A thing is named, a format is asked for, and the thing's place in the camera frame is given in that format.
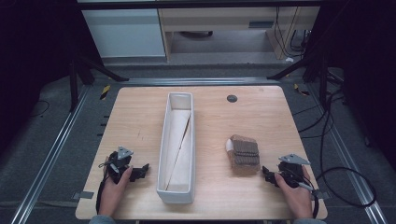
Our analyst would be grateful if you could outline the grey tape patch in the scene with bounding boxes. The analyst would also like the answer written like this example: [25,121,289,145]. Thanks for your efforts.
[72,190,95,201]
[311,189,331,201]

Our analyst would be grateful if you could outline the metal floor rail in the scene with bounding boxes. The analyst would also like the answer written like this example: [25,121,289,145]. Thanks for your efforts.
[9,85,92,224]
[120,77,280,87]
[306,82,389,224]

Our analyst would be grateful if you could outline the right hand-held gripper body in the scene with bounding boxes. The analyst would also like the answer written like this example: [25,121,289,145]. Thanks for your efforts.
[276,152,313,190]

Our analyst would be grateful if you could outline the black tripod stand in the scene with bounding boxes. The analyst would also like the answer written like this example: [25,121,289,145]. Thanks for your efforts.
[68,46,130,112]
[266,29,346,110]

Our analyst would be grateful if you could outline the person's left hand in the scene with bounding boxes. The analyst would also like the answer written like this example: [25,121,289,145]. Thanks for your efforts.
[98,165,134,217]

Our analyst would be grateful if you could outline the person's right hand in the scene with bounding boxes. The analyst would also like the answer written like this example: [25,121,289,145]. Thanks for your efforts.
[274,165,314,219]

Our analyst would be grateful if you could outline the black looped floor cable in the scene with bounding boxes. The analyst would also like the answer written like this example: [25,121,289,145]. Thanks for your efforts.
[292,88,378,208]

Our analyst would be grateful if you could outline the right hand-held gripper cable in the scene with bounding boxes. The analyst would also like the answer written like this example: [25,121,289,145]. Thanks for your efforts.
[298,181,320,219]

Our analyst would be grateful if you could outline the long white storage box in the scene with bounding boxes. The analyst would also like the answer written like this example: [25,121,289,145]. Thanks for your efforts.
[156,91,197,205]

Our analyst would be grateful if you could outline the yellow and black tape strip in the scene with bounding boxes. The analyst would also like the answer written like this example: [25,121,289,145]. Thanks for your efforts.
[99,84,111,101]
[293,83,311,96]

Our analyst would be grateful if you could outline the brown ridged block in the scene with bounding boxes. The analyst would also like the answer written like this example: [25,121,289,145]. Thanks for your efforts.
[225,133,262,175]

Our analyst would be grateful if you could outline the hand-held gripper cable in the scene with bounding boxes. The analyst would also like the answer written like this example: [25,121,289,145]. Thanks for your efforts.
[298,181,320,219]
[95,161,114,216]

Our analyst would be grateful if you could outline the black hanging desk cables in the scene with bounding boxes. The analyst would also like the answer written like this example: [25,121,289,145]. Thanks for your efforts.
[274,7,312,59]

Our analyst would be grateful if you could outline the left hand-held gripper cable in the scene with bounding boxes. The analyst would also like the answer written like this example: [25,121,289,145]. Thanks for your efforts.
[95,161,114,216]

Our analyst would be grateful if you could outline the white cabinet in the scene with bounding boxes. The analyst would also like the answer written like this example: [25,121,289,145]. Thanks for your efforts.
[81,7,166,59]

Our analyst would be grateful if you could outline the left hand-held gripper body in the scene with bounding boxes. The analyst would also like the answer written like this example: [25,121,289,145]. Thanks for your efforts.
[106,146,135,185]

